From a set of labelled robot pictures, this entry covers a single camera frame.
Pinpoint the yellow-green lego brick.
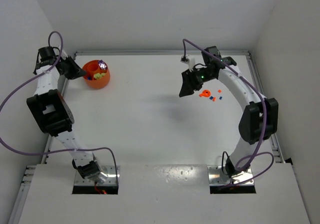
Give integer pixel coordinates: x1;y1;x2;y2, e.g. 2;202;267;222
93;73;106;80

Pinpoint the purple lego brick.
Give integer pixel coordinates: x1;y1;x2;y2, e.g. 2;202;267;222
98;60;108;70

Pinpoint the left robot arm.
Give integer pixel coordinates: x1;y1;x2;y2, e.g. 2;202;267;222
26;46;101;182

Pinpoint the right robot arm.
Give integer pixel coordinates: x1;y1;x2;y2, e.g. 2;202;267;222
179;46;279;177

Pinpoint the orange round lego piece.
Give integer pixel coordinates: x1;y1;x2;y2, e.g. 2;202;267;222
201;90;211;98

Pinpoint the orange divided bowl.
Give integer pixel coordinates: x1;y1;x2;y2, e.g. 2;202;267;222
82;60;111;89

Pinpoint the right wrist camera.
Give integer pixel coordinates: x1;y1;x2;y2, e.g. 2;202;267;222
180;55;196;71

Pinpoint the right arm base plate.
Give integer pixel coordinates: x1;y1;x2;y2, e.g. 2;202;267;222
207;165;254;186

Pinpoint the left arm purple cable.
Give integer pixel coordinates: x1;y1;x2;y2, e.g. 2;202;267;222
0;31;120;184

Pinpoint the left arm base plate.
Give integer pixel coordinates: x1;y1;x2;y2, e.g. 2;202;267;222
73;165;120;187

